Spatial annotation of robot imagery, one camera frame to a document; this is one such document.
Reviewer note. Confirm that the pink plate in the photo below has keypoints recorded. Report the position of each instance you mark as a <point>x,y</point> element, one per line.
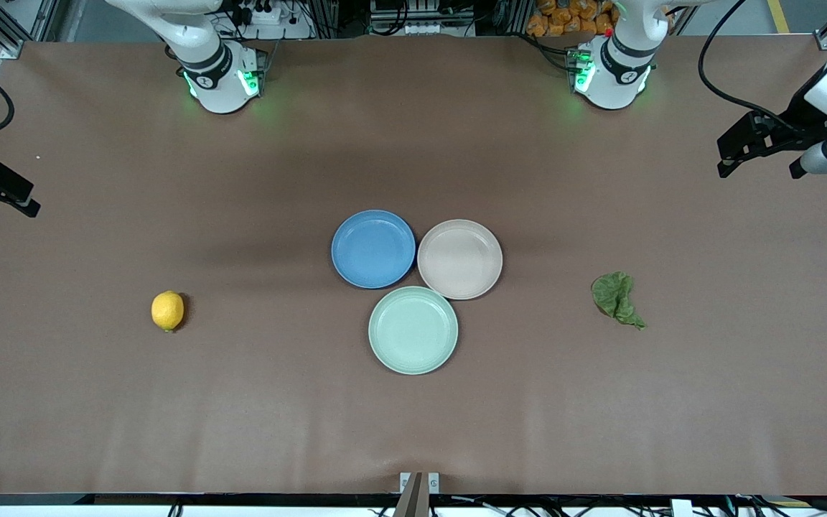
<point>459,258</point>

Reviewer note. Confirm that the green lettuce leaf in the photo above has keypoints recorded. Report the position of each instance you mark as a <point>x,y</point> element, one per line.
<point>615,296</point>

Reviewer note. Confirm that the bag of orange items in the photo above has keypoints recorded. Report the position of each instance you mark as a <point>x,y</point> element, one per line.
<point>571,17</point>

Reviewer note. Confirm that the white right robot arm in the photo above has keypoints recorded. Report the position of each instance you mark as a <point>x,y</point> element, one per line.
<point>216,68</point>

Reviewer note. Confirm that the green plate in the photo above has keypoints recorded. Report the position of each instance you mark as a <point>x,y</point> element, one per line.
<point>413,329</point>

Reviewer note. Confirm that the yellow lemon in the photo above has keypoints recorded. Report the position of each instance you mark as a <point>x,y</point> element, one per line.
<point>167,310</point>

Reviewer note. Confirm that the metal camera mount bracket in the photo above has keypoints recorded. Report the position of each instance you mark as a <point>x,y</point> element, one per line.
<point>419,492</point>

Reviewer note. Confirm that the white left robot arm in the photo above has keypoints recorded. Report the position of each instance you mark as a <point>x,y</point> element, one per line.
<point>614,72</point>

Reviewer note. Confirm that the blue plate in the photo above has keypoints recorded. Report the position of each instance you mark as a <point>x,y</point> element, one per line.
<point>373,248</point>

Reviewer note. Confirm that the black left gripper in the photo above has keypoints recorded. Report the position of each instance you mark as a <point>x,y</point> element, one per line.
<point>803,113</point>

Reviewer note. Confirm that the white power strip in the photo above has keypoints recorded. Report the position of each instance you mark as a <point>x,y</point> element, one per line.
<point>270,16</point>

